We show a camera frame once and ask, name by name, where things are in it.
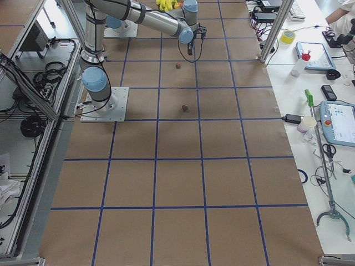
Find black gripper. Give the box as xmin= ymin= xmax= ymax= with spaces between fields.
xmin=194 ymin=23 xmax=207 ymax=40

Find yellow banana bunch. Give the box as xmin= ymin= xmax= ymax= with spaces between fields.
xmin=155 ymin=0 xmax=178 ymax=12

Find yellow tape roll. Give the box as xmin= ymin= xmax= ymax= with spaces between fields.
xmin=280 ymin=30 xmax=296 ymax=44

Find white squeeze bottle red cap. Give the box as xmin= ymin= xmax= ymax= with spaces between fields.
xmin=290 ymin=51 xmax=311 ymax=77

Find teach pendant tablet far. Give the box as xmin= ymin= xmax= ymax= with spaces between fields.
xmin=295 ymin=42 xmax=336 ymax=71

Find teach pendant tablet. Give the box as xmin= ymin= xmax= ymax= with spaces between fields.
xmin=319 ymin=101 xmax=354 ymax=147
xmin=295 ymin=42 xmax=336 ymax=71

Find black power adapter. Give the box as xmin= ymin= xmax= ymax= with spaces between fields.
xmin=282 ymin=114 xmax=302 ymax=125

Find white paper cup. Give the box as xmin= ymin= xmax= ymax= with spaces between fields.
xmin=297 ymin=116 xmax=317 ymax=133

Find teach pendant tablet near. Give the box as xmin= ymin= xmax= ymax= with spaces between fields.
xmin=319 ymin=101 xmax=354 ymax=147

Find long metal reacher grabber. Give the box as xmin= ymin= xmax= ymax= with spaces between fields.
xmin=304 ymin=89 xmax=352 ymax=242

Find aluminium frame post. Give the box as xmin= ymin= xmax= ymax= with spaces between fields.
xmin=259 ymin=0 xmax=294 ymax=63

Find black handled scissors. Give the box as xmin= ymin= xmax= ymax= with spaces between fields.
xmin=322 ymin=144 xmax=337 ymax=180

